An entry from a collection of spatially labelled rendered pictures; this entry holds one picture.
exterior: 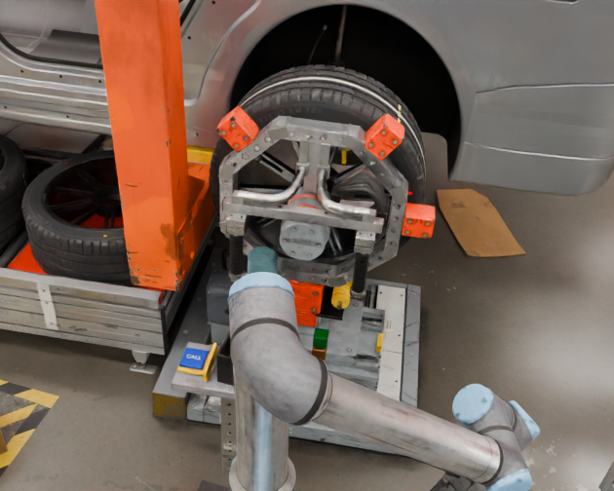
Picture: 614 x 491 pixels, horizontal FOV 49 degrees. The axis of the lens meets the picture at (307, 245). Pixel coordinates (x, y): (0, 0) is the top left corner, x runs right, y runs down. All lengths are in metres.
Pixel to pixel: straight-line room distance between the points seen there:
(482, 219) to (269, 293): 2.54
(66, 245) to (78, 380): 0.52
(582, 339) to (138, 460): 1.85
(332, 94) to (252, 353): 1.00
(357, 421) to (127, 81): 1.08
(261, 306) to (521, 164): 1.45
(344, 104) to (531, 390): 1.43
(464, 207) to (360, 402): 2.59
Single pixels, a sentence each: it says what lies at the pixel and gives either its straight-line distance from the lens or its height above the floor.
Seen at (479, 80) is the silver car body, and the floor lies 1.13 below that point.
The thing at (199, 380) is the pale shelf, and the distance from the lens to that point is 2.02.
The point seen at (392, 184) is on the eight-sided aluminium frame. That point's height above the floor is 0.97.
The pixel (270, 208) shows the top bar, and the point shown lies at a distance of 1.75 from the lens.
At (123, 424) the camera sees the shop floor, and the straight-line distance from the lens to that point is 2.53.
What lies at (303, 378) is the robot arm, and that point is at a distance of 1.07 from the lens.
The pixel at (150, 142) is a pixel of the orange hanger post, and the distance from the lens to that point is 1.89.
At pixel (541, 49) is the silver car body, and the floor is 1.25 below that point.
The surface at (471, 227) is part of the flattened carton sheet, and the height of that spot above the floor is 0.01.
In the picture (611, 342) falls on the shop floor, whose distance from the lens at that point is 3.14.
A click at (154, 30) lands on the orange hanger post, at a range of 1.75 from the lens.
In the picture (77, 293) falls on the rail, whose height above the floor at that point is 0.36.
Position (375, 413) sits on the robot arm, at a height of 1.08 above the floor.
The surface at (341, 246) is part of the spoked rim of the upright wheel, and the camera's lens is 2.16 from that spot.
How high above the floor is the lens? 1.98
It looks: 38 degrees down
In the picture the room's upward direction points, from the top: 4 degrees clockwise
